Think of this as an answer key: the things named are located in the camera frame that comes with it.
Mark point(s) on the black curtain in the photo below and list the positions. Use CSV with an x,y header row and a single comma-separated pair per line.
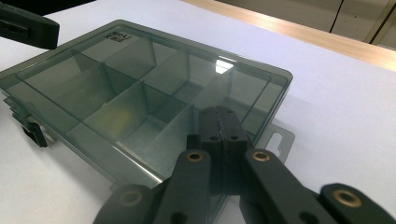
x,y
37,4

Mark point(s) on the wooden table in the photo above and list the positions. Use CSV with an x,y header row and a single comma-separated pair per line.
x,y
311,35

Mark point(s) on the white table cover sheet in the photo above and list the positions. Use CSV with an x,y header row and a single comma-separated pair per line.
x,y
327,109

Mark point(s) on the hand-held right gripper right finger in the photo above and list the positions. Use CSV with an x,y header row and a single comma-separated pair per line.
x,y
233,140

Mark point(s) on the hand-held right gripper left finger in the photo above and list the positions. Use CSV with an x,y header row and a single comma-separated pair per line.
x,y
214,137

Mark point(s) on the grey translucent compartment box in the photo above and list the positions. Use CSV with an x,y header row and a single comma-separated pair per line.
x,y
140,77

